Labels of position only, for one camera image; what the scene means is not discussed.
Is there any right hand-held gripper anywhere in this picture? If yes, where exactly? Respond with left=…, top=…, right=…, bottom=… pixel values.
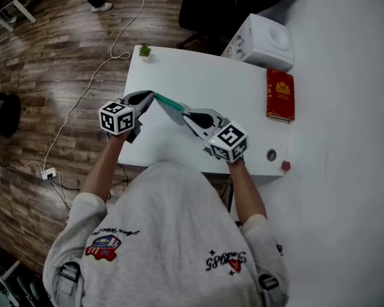
left=182, top=108, right=248, bottom=164

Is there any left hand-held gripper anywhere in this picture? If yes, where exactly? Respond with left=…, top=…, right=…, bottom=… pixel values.
left=99, top=90, right=156, bottom=144

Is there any clear printed zip pouch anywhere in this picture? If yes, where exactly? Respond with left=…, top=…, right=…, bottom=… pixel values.
left=154, top=91, right=193, bottom=127

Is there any person's left forearm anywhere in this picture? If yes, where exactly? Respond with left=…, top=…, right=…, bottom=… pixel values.
left=79, top=131, right=132, bottom=201

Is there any person's right forearm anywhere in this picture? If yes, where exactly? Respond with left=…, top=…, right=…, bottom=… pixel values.
left=227, top=158, right=269, bottom=223

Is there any small green potted plant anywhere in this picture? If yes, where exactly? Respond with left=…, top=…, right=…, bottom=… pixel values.
left=138, top=44, right=153, bottom=60

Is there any red packet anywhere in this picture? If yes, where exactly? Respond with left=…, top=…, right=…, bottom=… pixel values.
left=265, top=68, right=296, bottom=122

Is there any white appliance box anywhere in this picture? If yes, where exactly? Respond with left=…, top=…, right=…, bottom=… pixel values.
left=220, top=13, right=295, bottom=73

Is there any black office chair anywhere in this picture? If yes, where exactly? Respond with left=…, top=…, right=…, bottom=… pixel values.
left=178, top=0, right=301, bottom=56

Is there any white power strip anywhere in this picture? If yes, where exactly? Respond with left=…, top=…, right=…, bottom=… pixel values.
left=40, top=167, right=58, bottom=181

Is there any person's white printed t-shirt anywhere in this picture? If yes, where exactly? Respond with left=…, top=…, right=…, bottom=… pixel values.
left=42, top=162, right=291, bottom=307

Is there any white power cable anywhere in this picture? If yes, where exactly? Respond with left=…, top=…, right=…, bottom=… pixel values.
left=43, top=0, right=147, bottom=172
left=0, top=141, right=49, bottom=174

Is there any black power cable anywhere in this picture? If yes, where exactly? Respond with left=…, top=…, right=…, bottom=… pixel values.
left=47, top=161, right=131, bottom=214

